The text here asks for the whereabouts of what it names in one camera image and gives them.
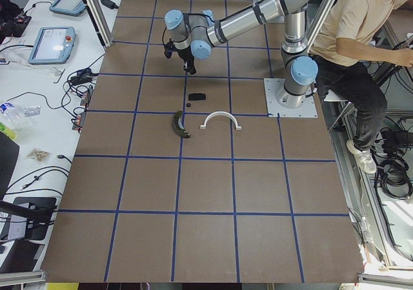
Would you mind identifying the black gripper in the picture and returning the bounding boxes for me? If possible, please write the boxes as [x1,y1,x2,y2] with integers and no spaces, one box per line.
[179,49,196,74]

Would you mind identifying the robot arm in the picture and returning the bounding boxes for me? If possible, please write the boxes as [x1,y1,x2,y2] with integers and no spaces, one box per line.
[164,0,318,109]

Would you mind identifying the black brake pad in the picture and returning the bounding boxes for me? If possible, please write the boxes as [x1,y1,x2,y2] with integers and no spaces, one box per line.
[188,93,207,101]

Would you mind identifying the green brake shoe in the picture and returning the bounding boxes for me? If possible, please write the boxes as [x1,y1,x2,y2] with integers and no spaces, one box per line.
[172,110,191,139]

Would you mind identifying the black power supply brick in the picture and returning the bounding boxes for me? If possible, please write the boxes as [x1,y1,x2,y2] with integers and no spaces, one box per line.
[100,0,119,10]

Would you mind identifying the blue teach pendant far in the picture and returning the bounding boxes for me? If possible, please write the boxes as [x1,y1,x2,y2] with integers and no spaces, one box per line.
[49,0,85,16]

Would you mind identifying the blue teach pendant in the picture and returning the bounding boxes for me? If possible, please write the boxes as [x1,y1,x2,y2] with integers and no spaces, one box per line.
[28,26,76,65]
[49,0,85,16]

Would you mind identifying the blue teach pendant near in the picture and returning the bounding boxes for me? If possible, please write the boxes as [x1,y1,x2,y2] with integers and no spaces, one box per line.
[28,26,76,65]

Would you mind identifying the small bag of parts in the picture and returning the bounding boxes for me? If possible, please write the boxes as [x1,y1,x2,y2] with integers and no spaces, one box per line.
[26,149,50,162]

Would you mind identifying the plastic water bottle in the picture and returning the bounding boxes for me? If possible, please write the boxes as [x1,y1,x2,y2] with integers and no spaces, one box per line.
[1,101,33,131]

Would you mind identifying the person in beige shirt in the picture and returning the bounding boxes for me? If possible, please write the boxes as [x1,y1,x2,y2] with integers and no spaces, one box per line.
[310,0,412,174]

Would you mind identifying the black laptop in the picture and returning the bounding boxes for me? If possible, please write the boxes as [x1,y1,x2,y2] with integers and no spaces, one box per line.
[0,133,20,199]

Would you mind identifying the white curved plastic bracket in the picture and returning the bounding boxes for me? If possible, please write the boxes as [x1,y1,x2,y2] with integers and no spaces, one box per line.
[199,110,243,131]

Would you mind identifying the aluminium frame post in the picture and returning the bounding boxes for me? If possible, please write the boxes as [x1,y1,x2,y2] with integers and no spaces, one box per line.
[82,0,113,48]

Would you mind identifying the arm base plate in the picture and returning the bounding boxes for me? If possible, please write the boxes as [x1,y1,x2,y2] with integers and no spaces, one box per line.
[264,78,317,118]

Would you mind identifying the coiled black floor cables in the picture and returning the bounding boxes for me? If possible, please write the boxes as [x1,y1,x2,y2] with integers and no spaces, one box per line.
[376,156,413,200]

